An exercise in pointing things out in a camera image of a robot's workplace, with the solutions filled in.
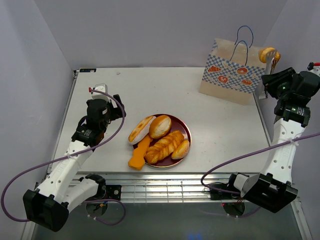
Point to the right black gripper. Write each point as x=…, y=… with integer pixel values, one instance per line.
x=275, y=78

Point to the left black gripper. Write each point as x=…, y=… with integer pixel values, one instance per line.
x=117, y=112

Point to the metal tongs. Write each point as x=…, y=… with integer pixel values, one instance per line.
x=269, y=56

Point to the croissant ring bread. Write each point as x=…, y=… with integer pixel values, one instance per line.
x=262, y=53

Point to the orange toast slice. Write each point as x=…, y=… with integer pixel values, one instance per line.
x=137, y=160

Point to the small sugared oval bread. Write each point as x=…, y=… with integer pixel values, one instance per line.
x=181, y=151

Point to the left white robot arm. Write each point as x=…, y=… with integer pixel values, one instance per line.
x=51, y=202

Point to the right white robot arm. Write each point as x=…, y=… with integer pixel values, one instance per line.
x=272, y=188

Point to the checkered paper bag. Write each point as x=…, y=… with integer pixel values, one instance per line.
x=233, y=70

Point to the sesame flat bread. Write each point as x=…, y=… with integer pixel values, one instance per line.
x=141, y=130

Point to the braided twist bread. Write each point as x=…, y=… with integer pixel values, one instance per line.
x=164, y=147

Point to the blue label sticker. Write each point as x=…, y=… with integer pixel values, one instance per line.
x=87, y=70

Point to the round split bun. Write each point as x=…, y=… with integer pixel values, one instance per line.
x=160, y=126

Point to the dark red round plate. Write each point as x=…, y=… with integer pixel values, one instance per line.
x=177, y=125

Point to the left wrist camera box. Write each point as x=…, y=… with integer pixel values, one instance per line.
x=99, y=91

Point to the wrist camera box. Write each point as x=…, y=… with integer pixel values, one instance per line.
x=314, y=67
x=99, y=91

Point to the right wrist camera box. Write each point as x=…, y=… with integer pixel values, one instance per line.
x=314, y=67

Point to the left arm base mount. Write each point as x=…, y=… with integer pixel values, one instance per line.
x=110, y=192

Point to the aluminium frame rail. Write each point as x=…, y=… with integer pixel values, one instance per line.
x=163, y=187

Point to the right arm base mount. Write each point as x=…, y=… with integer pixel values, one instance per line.
x=232, y=204

